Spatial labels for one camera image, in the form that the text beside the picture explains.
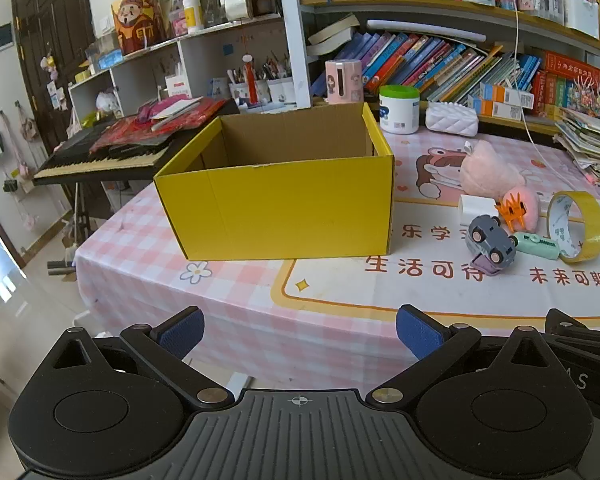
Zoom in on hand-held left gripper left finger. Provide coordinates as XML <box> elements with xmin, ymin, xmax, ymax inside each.
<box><xmin>50</xmin><ymin>306</ymin><xmax>238</xmax><ymax>413</ymax></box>

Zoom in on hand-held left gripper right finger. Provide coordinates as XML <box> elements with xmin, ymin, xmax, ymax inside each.
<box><xmin>365</xmin><ymin>304</ymin><xmax>551</xmax><ymax>413</ymax></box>

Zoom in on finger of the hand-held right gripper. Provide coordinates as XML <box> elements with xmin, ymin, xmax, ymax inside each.
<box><xmin>545</xmin><ymin>308</ymin><xmax>600</xmax><ymax>346</ymax></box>

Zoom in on mint green correction tape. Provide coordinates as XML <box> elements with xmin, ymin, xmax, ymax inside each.
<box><xmin>509</xmin><ymin>232</ymin><xmax>561</xmax><ymax>261</ymax></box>

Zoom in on yellow tape roll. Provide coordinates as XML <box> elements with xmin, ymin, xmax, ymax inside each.
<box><xmin>546</xmin><ymin>191</ymin><xmax>600</xmax><ymax>264</ymax></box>

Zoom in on grey toy car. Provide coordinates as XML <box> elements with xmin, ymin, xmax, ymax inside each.
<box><xmin>465</xmin><ymin>214</ymin><xmax>518</xmax><ymax>263</ymax></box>

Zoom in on orange hair claw clip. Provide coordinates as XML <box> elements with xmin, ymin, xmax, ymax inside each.
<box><xmin>495</xmin><ymin>191</ymin><xmax>527</xmax><ymax>231</ymax></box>

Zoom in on yellow cardboard box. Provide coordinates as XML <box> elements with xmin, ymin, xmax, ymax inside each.
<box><xmin>152</xmin><ymin>101</ymin><xmax>396</xmax><ymax>262</ymax></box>

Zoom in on pink printed table mat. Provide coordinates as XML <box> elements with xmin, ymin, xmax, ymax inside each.
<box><xmin>74</xmin><ymin>127</ymin><xmax>600</xmax><ymax>393</ymax></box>

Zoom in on small white box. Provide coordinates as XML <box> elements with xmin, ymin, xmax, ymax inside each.
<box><xmin>457</xmin><ymin>195</ymin><xmax>501</xmax><ymax>228</ymax></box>

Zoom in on black keyboard stand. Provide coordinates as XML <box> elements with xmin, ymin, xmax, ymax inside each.
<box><xmin>47</xmin><ymin>182</ymin><xmax>93</xmax><ymax>276</ymax></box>

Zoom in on pink plush toy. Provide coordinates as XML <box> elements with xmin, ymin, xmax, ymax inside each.
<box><xmin>460</xmin><ymin>140</ymin><xmax>540</xmax><ymax>233</ymax></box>

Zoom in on stack of papers and booklets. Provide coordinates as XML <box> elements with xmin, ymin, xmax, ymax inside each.
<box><xmin>554</xmin><ymin>107</ymin><xmax>600</xmax><ymax>191</ymax></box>

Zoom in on black electronic keyboard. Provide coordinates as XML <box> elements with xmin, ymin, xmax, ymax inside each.
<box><xmin>31</xmin><ymin>100</ymin><xmax>241</xmax><ymax>187</ymax></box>

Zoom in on red glossy paper pile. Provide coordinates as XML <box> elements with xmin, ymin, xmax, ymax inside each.
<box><xmin>90</xmin><ymin>97</ymin><xmax>228</xmax><ymax>156</ymax></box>

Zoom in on white quilted pouch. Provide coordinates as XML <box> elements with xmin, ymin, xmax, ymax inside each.
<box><xmin>425</xmin><ymin>101</ymin><xmax>480</xmax><ymax>137</ymax></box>

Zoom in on white jar with green lid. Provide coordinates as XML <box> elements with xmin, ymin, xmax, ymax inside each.
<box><xmin>378</xmin><ymin>85</ymin><xmax>421</xmax><ymax>135</ymax></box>

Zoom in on pink white booklet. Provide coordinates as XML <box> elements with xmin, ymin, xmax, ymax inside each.
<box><xmin>137</xmin><ymin>96</ymin><xmax>203</xmax><ymax>132</ymax></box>

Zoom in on colourful spiky ornaments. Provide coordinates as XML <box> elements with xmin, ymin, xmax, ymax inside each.
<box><xmin>565</xmin><ymin>80</ymin><xmax>600</xmax><ymax>121</ymax></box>

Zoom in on orange white carton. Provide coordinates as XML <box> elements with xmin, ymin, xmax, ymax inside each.
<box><xmin>472</xmin><ymin>97</ymin><xmax>531</xmax><ymax>119</ymax></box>
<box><xmin>472</xmin><ymin>81</ymin><xmax>536</xmax><ymax>108</ymax></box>

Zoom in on red boxed book set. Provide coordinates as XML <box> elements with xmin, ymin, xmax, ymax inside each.
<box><xmin>530</xmin><ymin>50</ymin><xmax>600</xmax><ymax>118</ymax></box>

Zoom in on pens in white cups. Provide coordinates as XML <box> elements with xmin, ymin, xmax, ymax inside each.
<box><xmin>228</xmin><ymin>52</ymin><xmax>296</xmax><ymax>108</ymax></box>

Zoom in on pink cylindrical appliance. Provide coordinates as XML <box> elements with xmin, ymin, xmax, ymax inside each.
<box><xmin>325</xmin><ymin>59</ymin><xmax>365</xmax><ymax>106</ymax></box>

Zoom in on row of colourful leaning books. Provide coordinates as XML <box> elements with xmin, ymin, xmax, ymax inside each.
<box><xmin>310</xmin><ymin>30</ymin><xmax>546</xmax><ymax>111</ymax></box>

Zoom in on dark wooden door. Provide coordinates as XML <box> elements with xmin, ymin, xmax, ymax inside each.
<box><xmin>11</xmin><ymin>0</ymin><xmax>96</xmax><ymax>221</ymax></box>

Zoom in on white bar lamp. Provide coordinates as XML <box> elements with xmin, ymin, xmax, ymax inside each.
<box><xmin>366</xmin><ymin>19</ymin><xmax>487</xmax><ymax>43</ymax></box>

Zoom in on stacked thick books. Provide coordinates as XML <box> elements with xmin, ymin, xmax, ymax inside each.
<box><xmin>307</xmin><ymin>14</ymin><xmax>361</xmax><ymax>56</ymax></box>

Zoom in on white storage bin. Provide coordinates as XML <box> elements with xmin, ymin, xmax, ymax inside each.
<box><xmin>562</xmin><ymin>0</ymin><xmax>600</xmax><ymax>38</ymax></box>

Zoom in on orange cartoon figure box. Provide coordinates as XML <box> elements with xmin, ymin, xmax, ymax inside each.
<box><xmin>111</xmin><ymin>0</ymin><xmax>162</xmax><ymax>56</ymax></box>

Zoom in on white bookshelf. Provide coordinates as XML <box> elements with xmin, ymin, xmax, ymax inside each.
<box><xmin>67</xmin><ymin>0</ymin><xmax>600</xmax><ymax>136</ymax></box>

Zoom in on white bottle with yellow label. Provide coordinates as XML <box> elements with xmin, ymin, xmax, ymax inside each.
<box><xmin>182</xmin><ymin>0</ymin><xmax>206</xmax><ymax>33</ymax></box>

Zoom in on white cable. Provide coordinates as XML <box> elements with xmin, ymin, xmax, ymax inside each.
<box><xmin>510</xmin><ymin>0</ymin><xmax>600</xmax><ymax>191</ymax></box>

